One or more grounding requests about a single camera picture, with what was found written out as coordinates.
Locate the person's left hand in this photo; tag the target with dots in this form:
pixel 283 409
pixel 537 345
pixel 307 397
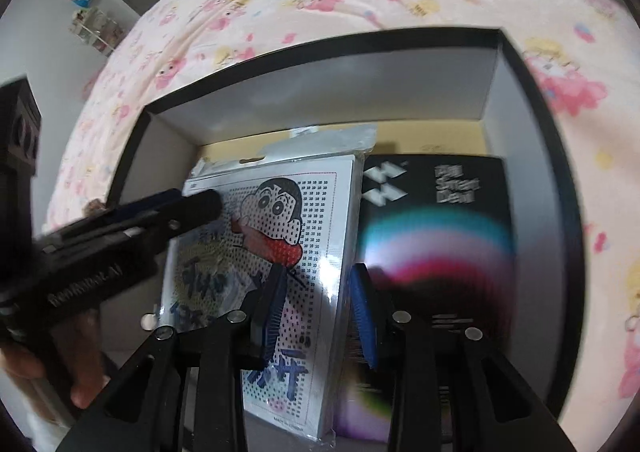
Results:
pixel 92 362

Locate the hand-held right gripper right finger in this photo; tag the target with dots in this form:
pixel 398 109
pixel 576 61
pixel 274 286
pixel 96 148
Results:
pixel 364 322

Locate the plastic-wrapped cartoon craft kit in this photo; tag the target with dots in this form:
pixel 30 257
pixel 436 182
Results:
pixel 320 232

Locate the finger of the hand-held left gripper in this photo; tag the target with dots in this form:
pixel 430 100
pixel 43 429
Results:
pixel 145 204
pixel 195 212

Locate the small cluttered rack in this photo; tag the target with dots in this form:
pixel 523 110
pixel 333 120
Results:
pixel 100 30

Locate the black cardboard container box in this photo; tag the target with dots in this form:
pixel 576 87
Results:
pixel 325 77

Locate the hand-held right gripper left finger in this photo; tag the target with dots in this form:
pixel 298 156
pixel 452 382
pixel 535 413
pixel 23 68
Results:
pixel 267 322

